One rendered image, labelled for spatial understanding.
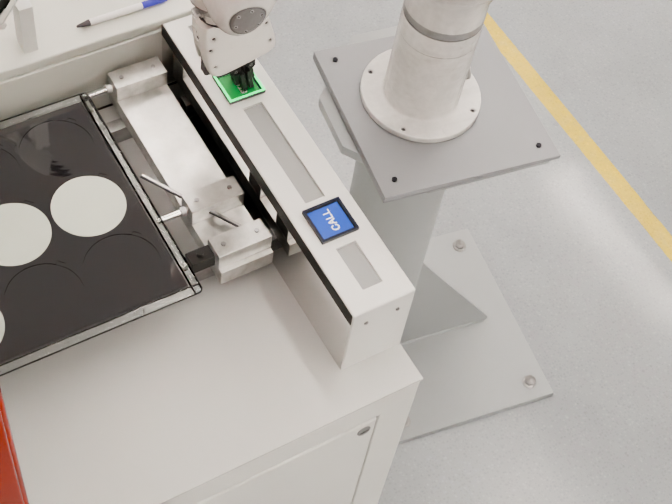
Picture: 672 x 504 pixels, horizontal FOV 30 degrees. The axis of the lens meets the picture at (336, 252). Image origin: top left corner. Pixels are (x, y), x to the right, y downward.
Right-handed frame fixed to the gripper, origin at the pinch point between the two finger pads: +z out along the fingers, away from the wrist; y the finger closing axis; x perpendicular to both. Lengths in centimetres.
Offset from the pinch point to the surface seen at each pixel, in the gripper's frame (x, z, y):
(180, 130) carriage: 1.9, 8.2, -10.4
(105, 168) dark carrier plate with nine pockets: -1.2, 3.6, -22.7
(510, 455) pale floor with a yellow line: -38, 106, 25
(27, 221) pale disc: -4.9, 0.9, -35.3
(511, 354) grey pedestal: -19, 107, 37
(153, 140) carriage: 1.9, 7.3, -14.6
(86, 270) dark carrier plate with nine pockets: -15.4, 1.8, -31.6
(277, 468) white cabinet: -46, 19, -22
